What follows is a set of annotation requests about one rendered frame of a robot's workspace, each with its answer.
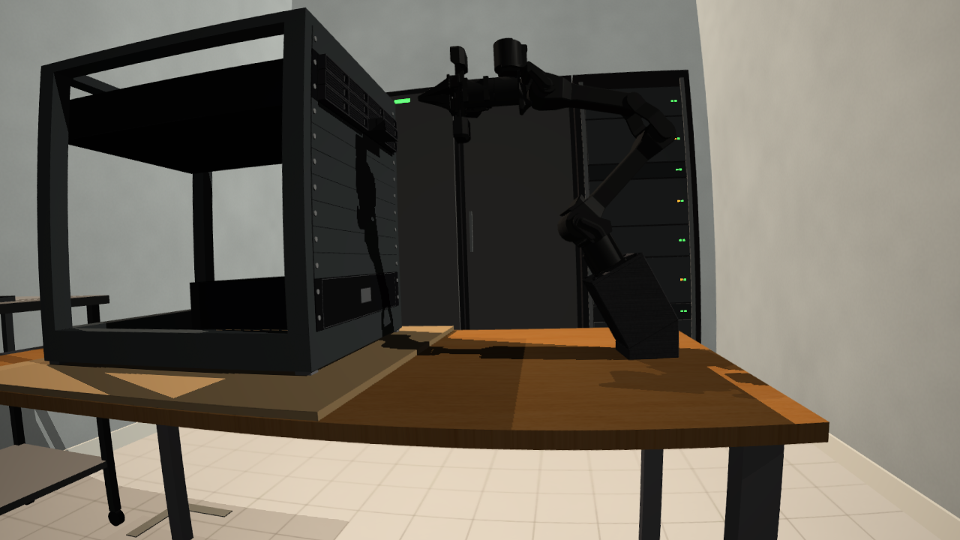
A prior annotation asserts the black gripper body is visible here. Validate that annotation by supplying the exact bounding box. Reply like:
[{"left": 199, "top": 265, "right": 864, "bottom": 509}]
[{"left": 450, "top": 46, "right": 496, "bottom": 143}]

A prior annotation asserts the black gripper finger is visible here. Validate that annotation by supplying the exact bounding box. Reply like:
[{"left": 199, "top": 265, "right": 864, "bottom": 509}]
[
  {"left": 418, "top": 94, "right": 455, "bottom": 116},
  {"left": 418, "top": 74, "right": 455, "bottom": 98}
]

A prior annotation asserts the black open rack frame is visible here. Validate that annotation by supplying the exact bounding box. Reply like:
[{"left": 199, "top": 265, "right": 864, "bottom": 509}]
[{"left": 37, "top": 7, "right": 402, "bottom": 376}]

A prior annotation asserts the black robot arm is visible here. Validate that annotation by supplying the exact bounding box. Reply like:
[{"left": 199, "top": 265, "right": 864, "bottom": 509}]
[{"left": 493, "top": 37, "right": 677, "bottom": 277}]

